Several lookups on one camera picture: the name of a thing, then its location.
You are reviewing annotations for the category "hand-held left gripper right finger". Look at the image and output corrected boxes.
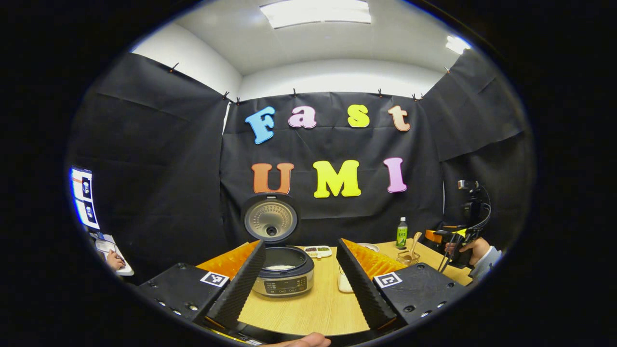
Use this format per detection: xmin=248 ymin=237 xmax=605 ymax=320
xmin=336 ymin=239 xmax=470 ymax=333

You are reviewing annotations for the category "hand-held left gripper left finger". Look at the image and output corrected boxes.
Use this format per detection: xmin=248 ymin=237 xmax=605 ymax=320
xmin=137 ymin=240 xmax=267 ymax=333

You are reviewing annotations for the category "wooden spoon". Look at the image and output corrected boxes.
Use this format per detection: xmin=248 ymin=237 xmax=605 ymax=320
xmin=404 ymin=232 xmax=423 ymax=263

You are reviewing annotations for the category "dark grey rice cooker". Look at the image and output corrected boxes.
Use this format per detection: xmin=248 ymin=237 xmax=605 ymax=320
xmin=241 ymin=192 xmax=315 ymax=298

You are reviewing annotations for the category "white side desk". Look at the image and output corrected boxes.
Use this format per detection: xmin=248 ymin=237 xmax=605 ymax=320
xmin=94 ymin=234 xmax=135 ymax=276

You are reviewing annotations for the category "black backdrop cloth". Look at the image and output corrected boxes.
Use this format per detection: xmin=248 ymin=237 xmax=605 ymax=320
xmin=67 ymin=48 xmax=536 ymax=285

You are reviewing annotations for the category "small ceiling light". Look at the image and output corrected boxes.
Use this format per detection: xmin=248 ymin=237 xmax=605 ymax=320
xmin=446 ymin=35 xmax=470 ymax=54

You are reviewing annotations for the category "computer monitor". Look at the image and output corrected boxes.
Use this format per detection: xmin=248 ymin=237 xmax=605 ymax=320
xmin=71 ymin=166 xmax=101 ymax=231

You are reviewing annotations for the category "large ceiling light panel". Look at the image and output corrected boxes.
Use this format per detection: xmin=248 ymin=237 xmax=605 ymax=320
xmin=260 ymin=0 xmax=372 ymax=28

